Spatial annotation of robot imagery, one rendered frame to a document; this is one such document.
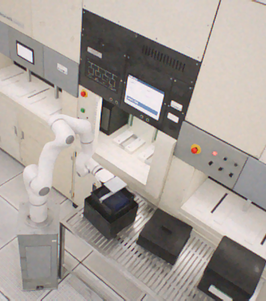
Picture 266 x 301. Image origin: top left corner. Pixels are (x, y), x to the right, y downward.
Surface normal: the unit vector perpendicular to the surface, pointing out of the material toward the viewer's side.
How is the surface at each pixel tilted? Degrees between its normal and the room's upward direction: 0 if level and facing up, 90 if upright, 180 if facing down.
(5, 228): 0
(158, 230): 0
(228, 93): 90
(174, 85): 90
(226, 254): 0
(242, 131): 90
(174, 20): 90
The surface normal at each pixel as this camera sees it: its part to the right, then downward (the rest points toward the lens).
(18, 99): 0.15, -0.74
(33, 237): 0.13, 0.67
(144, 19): -0.61, 0.48
